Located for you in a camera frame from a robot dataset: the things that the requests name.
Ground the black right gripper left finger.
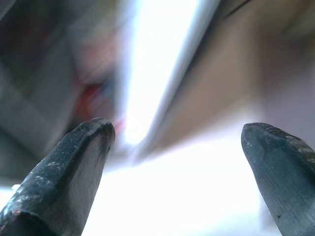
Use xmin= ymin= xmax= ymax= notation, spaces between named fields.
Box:
xmin=0 ymin=118 xmax=116 ymax=236

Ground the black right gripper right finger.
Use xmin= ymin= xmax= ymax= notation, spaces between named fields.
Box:
xmin=240 ymin=122 xmax=315 ymax=236

